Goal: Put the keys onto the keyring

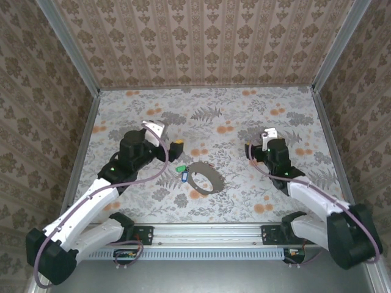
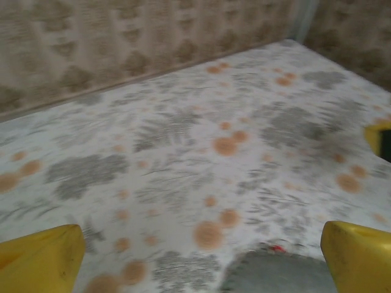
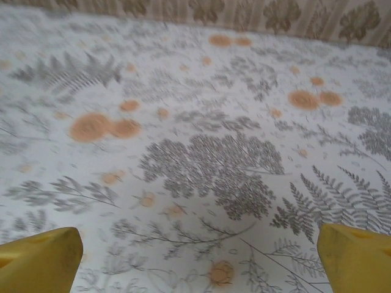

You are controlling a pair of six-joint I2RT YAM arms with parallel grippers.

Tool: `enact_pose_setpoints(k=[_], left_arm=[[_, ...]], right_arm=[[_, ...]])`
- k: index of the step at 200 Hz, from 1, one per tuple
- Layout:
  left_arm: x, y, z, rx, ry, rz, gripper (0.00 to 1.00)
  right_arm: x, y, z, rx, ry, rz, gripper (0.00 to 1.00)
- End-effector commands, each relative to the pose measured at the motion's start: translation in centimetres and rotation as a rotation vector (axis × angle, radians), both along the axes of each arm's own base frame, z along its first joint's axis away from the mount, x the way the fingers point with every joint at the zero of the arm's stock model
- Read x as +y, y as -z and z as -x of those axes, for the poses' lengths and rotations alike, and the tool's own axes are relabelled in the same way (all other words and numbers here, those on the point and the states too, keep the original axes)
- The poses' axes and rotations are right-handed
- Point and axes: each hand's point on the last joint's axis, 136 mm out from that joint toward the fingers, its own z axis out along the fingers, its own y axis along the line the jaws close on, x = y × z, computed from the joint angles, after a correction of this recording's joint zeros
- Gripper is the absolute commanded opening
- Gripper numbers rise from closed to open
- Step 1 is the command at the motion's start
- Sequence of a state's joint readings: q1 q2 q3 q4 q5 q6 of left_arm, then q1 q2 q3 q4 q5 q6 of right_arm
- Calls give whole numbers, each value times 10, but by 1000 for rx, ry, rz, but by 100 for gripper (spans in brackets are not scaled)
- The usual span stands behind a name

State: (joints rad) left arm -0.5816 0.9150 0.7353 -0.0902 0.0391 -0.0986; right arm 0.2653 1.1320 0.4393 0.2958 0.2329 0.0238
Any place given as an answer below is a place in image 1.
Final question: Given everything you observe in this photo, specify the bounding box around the slotted grey cable duct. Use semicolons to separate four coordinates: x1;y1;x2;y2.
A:
76;246;291;261

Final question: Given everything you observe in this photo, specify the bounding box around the aluminium side rail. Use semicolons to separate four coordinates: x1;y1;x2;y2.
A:
29;90;102;293
310;87;391;293

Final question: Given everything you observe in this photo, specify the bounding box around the aluminium frame post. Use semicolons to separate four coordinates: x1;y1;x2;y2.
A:
310;0;372;93
35;0;102;96

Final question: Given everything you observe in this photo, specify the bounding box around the short purple base cable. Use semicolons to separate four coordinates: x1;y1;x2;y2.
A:
99;239;144;270
282;241;326;269

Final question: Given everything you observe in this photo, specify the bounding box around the grey metal panel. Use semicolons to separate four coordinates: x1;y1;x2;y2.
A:
45;259;378;293

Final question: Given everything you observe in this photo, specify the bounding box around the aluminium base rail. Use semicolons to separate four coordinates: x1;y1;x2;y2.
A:
134;223;318;247

